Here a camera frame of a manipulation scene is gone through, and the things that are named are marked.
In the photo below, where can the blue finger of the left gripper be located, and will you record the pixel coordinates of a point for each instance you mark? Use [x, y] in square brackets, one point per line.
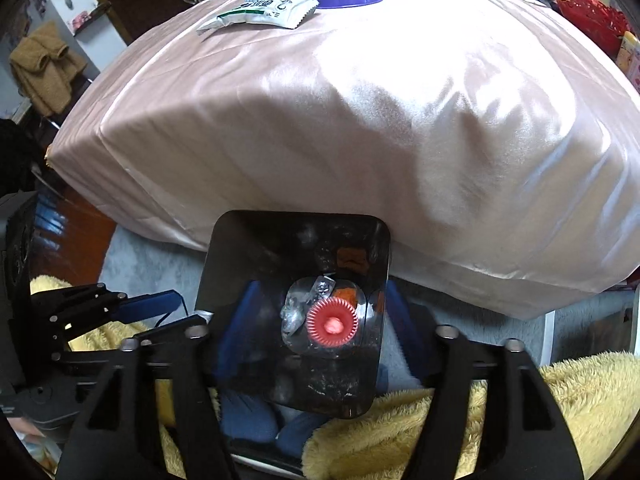
[141, 308]

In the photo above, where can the yellow fleece blanket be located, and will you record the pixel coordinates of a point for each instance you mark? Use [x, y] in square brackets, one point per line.
[117, 433]

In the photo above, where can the pink silicone cone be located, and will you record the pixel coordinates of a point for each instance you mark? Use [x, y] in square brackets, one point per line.
[332, 322]

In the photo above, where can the white green snack packet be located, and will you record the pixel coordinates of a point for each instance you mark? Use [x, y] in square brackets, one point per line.
[288, 14]

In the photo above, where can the pink satin tablecloth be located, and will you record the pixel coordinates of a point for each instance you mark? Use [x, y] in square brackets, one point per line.
[496, 140]

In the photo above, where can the white pink lotion bottle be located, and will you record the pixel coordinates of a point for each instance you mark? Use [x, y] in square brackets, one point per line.
[628, 59]

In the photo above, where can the brown fleece jacket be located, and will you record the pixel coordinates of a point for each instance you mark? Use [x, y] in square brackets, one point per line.
[44, 68]

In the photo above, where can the black trash bin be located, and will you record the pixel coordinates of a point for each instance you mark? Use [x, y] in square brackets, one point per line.
[253, 258]

